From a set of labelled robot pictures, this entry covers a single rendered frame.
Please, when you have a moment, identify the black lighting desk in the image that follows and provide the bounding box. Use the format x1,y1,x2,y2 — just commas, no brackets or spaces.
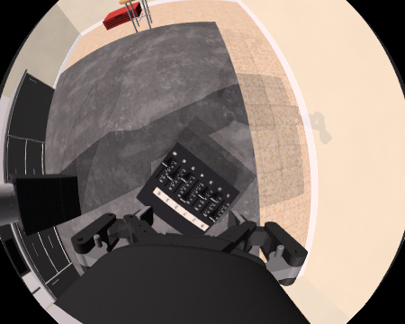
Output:
136,142,240,236

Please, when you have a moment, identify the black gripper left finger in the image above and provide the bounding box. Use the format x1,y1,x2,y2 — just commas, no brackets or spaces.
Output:
71,206,171,272

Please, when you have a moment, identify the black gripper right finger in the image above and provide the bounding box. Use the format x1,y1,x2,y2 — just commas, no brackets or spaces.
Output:
201,211,308,286

